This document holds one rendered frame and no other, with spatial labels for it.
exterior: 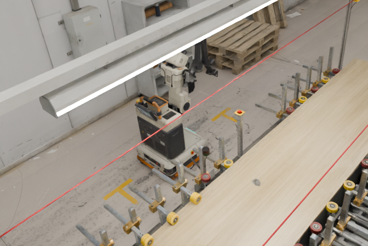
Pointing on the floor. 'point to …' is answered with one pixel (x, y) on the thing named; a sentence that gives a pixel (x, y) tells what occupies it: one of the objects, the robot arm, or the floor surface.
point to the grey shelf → (144, 87)
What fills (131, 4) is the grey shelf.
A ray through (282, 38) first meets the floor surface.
